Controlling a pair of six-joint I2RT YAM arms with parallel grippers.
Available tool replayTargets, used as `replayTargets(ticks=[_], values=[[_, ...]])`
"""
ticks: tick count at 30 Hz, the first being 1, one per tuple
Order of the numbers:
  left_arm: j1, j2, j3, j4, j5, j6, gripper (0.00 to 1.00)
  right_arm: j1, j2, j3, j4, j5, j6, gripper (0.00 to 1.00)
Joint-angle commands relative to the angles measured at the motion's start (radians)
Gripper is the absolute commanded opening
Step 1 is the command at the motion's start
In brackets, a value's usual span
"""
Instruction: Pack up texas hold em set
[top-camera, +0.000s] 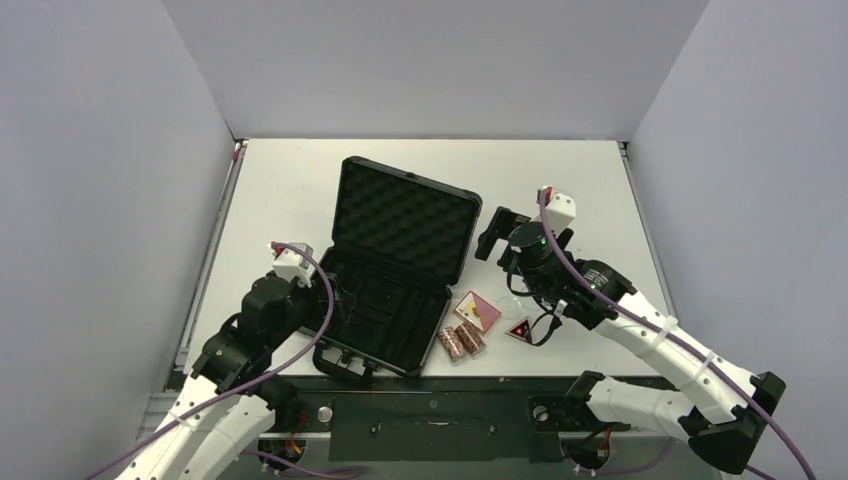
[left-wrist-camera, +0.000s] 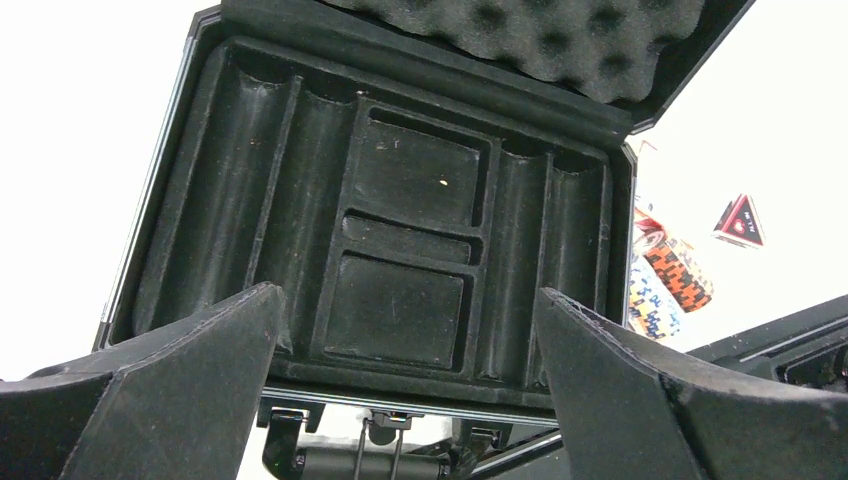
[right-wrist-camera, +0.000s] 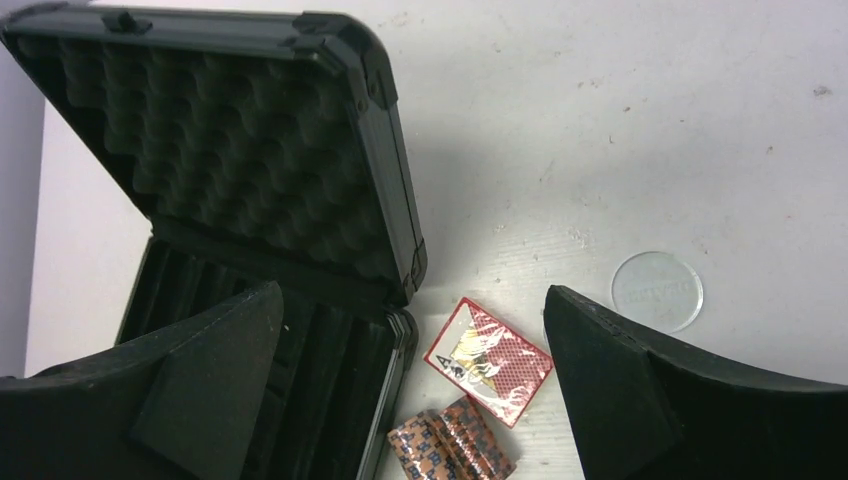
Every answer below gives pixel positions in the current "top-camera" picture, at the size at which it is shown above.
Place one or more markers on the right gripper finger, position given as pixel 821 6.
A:
pixel 484 251
pixel 503 222

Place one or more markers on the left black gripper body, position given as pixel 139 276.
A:
pixel 307 308

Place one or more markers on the poker chip roll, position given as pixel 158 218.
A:
pixel 470 338
pixel 451 343

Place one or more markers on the red black triangular card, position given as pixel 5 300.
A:
pixel 521 331

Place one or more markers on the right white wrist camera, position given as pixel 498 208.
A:
pixel 560 208

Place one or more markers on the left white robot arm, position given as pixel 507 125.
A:
pixel 233 394

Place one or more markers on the black foam-lined carrying case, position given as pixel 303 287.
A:
pixel 400 242

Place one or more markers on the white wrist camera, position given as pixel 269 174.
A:
pixel 560 208
pixel 291 266

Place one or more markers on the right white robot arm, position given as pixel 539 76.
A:
pixel 720 410

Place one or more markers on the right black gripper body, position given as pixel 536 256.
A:
pixel 499 234

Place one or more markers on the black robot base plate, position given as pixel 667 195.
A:
pixel 435 419

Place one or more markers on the clear round disc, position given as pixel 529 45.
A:
pixel 510 307

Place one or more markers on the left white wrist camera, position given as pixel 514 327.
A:
pixel 291 266

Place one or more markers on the red playing card box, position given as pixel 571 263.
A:
pixel 477 312

